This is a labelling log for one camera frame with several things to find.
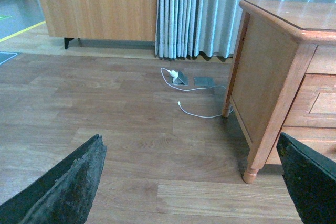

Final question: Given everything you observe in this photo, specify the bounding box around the large wooden cabinet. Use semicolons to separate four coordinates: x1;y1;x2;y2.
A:
40;0;158;42

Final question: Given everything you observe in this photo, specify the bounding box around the white charging cable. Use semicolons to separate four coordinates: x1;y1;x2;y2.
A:
160;67;233;119

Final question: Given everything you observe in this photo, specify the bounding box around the open metal floor socket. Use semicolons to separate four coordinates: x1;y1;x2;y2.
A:
170;71;189;86

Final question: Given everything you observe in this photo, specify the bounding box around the closed metal floor plate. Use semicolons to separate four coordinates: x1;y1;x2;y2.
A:
194;77;215;87

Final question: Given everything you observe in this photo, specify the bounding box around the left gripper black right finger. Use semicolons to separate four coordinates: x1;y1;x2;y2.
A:
276;132;335;223

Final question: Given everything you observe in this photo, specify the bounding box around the white charger plug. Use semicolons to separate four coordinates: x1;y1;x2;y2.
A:
168;70;178;78

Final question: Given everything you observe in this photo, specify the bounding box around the wooden nightstand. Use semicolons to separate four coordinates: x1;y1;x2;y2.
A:
222;0;335;184

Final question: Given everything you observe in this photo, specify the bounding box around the wooden drawer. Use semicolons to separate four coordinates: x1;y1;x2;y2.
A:
282;127;335;161
284;74;335;128

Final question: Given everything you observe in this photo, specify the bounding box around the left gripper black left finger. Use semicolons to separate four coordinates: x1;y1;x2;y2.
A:
1;134;107;223

